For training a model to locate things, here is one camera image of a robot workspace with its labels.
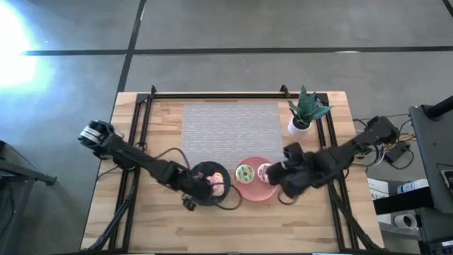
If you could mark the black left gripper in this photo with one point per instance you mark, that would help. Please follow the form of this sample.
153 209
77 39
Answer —
196 187

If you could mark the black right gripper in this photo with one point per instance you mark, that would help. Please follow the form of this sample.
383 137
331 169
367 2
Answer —
304 171

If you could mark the large pink frosted donut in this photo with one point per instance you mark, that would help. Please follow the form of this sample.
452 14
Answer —
217 183

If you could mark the small drizzled toy donut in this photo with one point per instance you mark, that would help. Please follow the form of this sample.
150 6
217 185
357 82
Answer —
262 173

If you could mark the large green frosted donut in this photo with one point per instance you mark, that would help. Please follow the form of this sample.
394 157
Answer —
240 173

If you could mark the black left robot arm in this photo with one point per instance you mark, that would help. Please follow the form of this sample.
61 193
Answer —
141 163

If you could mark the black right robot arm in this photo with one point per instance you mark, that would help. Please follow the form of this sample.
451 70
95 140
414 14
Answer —
354 147

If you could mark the black round plate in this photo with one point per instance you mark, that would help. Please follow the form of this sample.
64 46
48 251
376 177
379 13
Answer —
212 165

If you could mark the pink round plate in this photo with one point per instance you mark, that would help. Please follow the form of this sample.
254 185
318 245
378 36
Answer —
253 191

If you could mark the white plant pot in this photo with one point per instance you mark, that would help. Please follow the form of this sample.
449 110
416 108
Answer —
296 131

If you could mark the grey woven placemat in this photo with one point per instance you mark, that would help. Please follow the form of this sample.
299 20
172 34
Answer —
230 131

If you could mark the green snake plant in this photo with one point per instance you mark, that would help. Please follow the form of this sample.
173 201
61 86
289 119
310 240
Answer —
308 106

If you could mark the white paper box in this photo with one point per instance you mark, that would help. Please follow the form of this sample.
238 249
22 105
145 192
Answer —
378 189

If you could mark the black power adapter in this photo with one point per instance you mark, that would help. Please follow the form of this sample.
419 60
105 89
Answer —
398 153

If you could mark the white plastic bottle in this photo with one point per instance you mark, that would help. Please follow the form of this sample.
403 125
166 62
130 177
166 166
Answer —
412 186

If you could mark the white tape roll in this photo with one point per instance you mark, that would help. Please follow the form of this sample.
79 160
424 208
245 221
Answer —
406 221

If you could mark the black side cart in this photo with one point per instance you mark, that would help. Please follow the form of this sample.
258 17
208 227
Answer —
435 152

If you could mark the black floor stand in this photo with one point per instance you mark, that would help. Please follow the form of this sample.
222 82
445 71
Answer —
21 170

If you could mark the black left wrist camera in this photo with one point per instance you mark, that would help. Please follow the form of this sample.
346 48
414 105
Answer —
189 204

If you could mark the black aluminium table frame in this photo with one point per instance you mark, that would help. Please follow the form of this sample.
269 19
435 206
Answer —
226 96

